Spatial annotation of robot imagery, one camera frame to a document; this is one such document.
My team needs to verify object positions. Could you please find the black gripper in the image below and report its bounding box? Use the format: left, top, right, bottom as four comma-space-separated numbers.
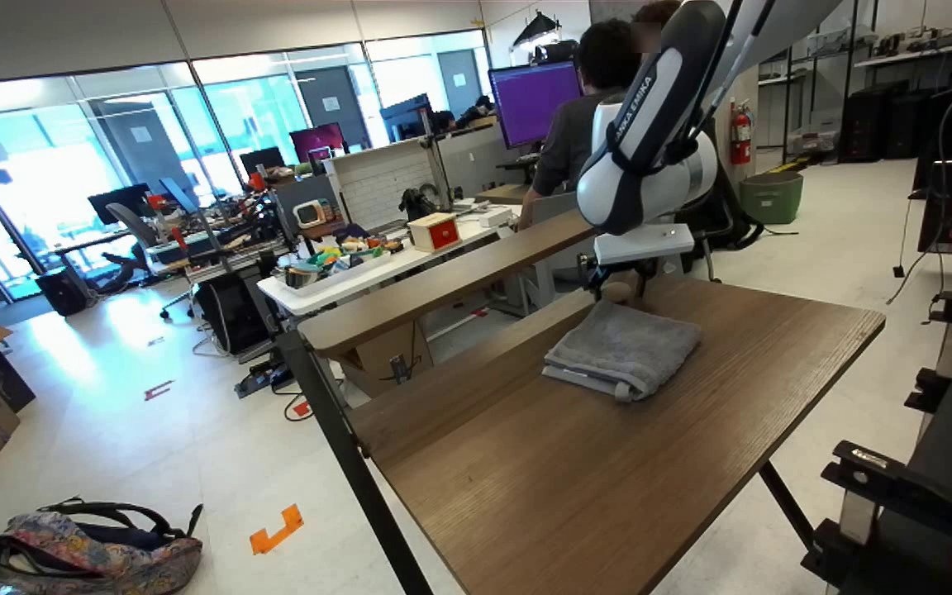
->
606, 262, 668, 307

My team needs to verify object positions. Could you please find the grey terry towel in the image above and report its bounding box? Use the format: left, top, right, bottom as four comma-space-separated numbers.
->
540, 299, 709, 407

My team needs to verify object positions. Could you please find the green bin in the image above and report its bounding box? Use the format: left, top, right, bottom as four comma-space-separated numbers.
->
736, 168, 811, 231

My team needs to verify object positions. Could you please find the seated person dark shirt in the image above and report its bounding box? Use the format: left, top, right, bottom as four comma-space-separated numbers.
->
515, 15, 656, 229

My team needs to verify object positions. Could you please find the red fire extinguisher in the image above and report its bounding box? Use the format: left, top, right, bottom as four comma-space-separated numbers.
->
729, 99, 756, 173

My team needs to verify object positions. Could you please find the long wooden bench table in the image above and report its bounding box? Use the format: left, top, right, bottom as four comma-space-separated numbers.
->
296, 206, 602, 360

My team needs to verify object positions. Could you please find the large computer monitor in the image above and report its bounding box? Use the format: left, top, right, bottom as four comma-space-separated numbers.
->
485, 57, 588, 156

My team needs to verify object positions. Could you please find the red box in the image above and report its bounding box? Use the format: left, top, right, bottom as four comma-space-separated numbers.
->
403, 207, 465, 255

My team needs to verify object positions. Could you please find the black desktop device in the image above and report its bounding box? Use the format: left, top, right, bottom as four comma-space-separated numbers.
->
398, 177, 451, 226

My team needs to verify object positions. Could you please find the white table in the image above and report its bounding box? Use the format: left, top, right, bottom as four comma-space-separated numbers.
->
255, 200, 537, 325

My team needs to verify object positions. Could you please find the cardboard box under bench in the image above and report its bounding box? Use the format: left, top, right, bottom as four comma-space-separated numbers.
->
340, 315, 433, 396

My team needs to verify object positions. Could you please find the standing person head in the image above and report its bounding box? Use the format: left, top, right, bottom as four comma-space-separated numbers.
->
628, 0, 685, 38

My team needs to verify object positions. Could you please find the metal table leg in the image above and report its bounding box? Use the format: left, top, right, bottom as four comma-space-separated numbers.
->
756, 459, 820, 554

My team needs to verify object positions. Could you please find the white partition panel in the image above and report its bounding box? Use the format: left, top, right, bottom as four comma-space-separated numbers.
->
323, 134, 451, 238

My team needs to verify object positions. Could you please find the dark monitor on partition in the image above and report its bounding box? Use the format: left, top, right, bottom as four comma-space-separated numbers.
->
379, 88, 437, 146

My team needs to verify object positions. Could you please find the colourful toy pile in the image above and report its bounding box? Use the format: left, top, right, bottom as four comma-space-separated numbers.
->
277, 229, 393, 290

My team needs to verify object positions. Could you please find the black storage shelf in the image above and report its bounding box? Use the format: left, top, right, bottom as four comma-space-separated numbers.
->
838, 31, 952, 166

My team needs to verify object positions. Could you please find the small white orange device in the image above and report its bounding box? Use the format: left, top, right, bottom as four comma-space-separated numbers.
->
290, 196, 331, 234

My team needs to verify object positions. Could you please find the black metal pole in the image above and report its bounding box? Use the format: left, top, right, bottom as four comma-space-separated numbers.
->
271, 325, 437, 595

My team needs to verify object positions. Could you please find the pink screen monitor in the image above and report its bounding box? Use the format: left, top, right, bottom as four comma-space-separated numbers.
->
289, 120, 350, 168

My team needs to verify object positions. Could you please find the small dark monitor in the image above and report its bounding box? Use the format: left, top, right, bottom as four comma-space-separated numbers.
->
235, 143, 289, 183

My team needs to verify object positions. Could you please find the black bag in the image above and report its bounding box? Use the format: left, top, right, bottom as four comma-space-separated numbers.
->
191, 272, 277, 360

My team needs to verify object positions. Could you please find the black office chair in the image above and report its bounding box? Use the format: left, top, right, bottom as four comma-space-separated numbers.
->
85, 183, 173, 281

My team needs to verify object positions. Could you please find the black trash bin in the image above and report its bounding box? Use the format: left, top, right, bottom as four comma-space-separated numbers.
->
35, 265, 95, 320

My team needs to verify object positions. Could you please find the patterned backpack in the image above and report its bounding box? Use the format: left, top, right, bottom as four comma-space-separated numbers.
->
0, 494, 209, 595

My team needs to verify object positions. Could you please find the black clamp orange handle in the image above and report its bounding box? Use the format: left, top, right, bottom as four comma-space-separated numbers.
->
820, 437, 952, 591

